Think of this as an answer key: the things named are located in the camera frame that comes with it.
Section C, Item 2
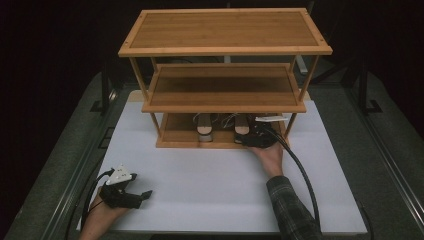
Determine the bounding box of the black metal stand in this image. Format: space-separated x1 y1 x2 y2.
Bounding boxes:
356 63 384 115
89 61 118 115

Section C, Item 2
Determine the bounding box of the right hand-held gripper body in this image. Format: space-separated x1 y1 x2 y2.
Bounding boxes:
239 114 290 150

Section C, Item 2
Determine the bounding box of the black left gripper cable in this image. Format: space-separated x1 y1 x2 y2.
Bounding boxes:
63 168 116 240

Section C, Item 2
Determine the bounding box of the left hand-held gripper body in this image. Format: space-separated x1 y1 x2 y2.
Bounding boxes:
98 163 143 211

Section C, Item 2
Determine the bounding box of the wooden three-tier shoe rack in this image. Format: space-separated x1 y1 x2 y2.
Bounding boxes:
118 7 334 150

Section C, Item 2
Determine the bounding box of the person's left hand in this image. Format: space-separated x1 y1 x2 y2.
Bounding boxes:
85 194 130 235

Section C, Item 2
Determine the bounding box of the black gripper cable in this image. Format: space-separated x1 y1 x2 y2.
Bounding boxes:
63 168 116 240
262 125 323 235

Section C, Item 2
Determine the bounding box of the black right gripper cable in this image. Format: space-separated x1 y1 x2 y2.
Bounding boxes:
262 125 323 235

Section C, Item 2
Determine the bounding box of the person's right hand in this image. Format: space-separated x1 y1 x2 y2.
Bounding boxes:
249 141 285 180

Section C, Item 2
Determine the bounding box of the white stand leg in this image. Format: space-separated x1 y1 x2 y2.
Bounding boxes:
295 54 310 75

